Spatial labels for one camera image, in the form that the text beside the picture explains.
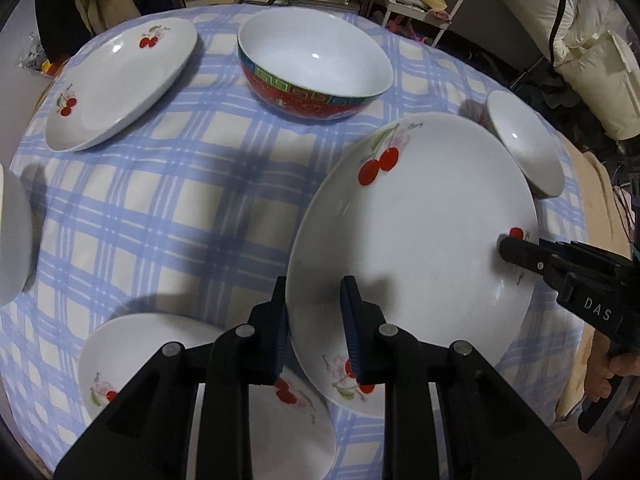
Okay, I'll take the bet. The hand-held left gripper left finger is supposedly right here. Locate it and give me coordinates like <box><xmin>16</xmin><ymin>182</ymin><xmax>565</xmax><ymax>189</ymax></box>
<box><xmin>54</xmin><ymin>276</ymin><xmax>291</xmax><ymax>480</ymax></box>

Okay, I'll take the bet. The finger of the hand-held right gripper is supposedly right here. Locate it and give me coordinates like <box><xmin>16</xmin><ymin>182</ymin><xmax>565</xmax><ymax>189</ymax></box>
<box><xmin>497</xmin><ymin>236</ymin><xmax>576</xmax><ymax>292</ymax></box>

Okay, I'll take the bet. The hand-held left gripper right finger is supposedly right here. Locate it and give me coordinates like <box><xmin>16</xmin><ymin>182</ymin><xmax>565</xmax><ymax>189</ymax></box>
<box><xmin>340</xmin><ymin>275</ymin><xmax>583</xmax><ymax>480</ymax></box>

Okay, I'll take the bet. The white cherry print plate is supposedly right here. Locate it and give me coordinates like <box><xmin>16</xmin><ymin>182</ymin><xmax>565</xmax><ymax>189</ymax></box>
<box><xmin>45</xmin><ymin>18</ymin><xmax>199</xmax><ymax>153</ymax></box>
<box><xmin>77</xmin><ymin>313</ymin><xmax>337</xmax><ymax>480</ymax></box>
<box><xmin>286</xmin><ymin>114</ymin><xmax>540</xmax><ymax>417</ymax></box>

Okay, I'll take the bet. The small white bowl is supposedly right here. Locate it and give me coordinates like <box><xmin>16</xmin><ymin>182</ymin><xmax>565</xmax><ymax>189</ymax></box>
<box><xmin>486</xmin><ymin>90</ymin><xmax>565</xmax><ymax>199</ymax></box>

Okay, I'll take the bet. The red patterned bowl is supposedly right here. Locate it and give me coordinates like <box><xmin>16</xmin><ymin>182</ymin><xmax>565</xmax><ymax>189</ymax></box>
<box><xmin>237</xmin><ymin>8</ymin><xmax>393</xmax><ymax>122</ymax></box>

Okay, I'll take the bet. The person's right hand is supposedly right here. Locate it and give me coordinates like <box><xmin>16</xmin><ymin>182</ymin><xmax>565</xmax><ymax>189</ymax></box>
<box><xmin>587</xmin><ymin>332</ymin><xmax>640</xmax><ymax>398</ymax></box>

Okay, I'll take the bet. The beige blanket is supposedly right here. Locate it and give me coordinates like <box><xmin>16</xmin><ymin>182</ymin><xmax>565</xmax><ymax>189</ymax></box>
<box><xmin>557</xmin><ymin>137</ymin><xmax>628</xmax><ymax>423</ymax></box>

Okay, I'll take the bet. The blue checked tablecloth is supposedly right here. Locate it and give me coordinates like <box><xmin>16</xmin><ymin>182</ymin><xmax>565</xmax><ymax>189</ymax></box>
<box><xmin>0</xmin><ymin>6</ymin><xmax>592</xmax><ymax>480</ymax></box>

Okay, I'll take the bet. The white down jacket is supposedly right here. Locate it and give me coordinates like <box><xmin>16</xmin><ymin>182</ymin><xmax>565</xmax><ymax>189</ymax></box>
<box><xmin>492</xmin><ymin>0</ymin><xmax>640</xmax><ymax>142</ymax></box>

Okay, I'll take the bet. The yellow snack bag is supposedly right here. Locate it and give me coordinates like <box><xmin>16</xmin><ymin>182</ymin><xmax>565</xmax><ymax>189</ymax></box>
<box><xmin>20</xmin><ymin>35</ymin><xmax>68</xmax><ymax>77</ymax></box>

